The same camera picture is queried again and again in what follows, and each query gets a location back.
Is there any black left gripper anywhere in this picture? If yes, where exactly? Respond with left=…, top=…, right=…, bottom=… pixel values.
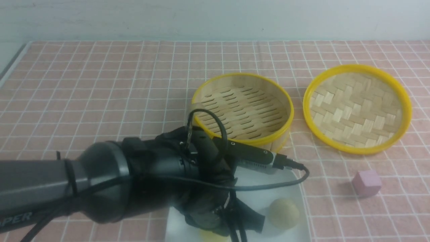
left=148, top=127, right=265, bottom=236

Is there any pale steamed bun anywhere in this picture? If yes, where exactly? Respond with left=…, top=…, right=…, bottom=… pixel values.
left=268, top=199, right=300, bottom=230

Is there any yellow steamed bun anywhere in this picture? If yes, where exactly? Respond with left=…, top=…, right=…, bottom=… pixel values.
left=199, top=230, right=231, bottom=242

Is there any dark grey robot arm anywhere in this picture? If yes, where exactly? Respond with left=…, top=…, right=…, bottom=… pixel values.
left=0, top=127, right=265, bottom=236

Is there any yellow-rimmed bamboo steamer basket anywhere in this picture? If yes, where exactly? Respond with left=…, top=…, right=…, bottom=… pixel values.
left=191, top=73, right=294, bottom=153

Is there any pink cube block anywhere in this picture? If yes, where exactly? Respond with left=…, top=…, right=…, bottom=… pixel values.
left=351, top=170, right=382, bottom=197

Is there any yellow-rimmed woven steamer lid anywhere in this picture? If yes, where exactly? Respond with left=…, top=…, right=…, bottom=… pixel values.
left=303, top=64, right=413, bottom=155

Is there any pink checkered tablecloth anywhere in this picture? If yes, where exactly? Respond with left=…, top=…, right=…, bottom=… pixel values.
left=0, top=40, right=430, bottom=242

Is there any black camera cable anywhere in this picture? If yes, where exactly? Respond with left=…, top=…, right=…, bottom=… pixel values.
left=20, top=109, right=310, bottom=242

